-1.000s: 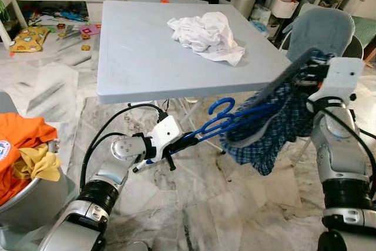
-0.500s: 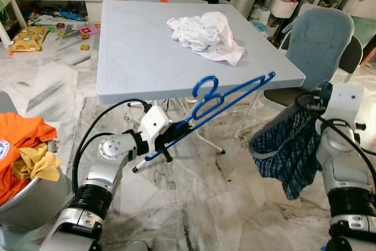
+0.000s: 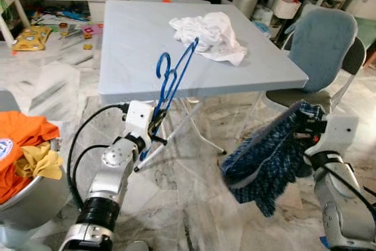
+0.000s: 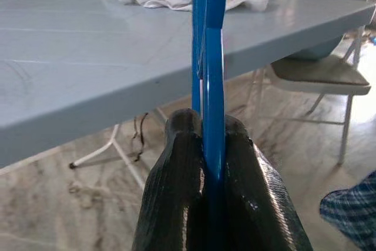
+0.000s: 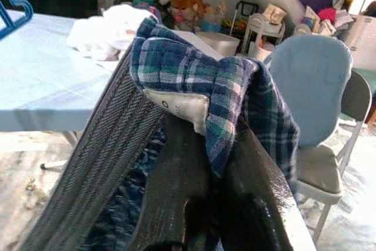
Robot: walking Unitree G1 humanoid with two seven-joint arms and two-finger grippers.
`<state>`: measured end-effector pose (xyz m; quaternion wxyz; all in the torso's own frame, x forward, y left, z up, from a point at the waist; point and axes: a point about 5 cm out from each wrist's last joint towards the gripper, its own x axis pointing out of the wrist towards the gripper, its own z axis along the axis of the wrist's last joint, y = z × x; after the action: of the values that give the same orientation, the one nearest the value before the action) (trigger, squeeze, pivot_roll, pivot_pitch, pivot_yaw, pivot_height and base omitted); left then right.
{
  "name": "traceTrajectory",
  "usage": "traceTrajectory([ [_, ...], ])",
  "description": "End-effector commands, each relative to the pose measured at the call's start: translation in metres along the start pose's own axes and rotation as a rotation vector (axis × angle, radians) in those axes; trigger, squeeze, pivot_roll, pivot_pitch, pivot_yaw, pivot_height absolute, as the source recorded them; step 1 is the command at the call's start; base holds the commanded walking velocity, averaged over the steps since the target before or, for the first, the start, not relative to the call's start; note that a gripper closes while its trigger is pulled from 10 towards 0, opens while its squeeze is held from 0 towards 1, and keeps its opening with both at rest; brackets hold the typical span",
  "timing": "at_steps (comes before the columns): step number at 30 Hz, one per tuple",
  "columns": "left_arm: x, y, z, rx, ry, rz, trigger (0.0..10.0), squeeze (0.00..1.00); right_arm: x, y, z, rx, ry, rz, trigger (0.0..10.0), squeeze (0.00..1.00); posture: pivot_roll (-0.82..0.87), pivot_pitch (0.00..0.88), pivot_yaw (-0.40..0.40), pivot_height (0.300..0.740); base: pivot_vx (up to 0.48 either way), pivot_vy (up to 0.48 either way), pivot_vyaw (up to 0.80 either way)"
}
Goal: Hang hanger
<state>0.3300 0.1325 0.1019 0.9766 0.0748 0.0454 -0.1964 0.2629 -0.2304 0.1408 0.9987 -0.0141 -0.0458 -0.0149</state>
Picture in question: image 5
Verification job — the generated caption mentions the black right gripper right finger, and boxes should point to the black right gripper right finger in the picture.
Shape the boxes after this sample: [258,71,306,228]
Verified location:
[217,121,317,251]

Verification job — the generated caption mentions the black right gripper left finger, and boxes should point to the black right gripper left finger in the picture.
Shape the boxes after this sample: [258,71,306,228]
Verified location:
[132,117,214,251]

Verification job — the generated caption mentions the blue green plaid shorts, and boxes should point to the blue green plaid shorts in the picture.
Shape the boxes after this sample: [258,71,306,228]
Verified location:
[20,15,303,251]

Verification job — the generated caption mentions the blue plastic hanger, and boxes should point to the blue plastic hanger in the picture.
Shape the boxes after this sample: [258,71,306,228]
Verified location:
[0,0,35,41]

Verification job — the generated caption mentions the grey folding chair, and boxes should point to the grey folding chair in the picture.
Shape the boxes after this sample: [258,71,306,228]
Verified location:
[289,68,374,245]

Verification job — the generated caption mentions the white plastic bin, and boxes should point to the white plastic bin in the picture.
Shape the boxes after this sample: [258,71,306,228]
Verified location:
[198,31,241,58]

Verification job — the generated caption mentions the white cloth pile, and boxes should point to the white cloth pile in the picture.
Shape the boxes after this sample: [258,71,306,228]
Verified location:
[65,3,155,61]

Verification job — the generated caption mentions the white toy shelf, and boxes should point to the white toy shelf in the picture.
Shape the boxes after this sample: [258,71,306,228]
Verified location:
[240,13,286,55]

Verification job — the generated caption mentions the white cardboard box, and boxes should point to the white cardboard box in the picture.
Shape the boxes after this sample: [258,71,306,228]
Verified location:
[342,12,376,65]

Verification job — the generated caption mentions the pink fluffy toy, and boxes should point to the pink fluffy toy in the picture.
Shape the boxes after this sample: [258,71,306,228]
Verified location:
[318,7,338,23]

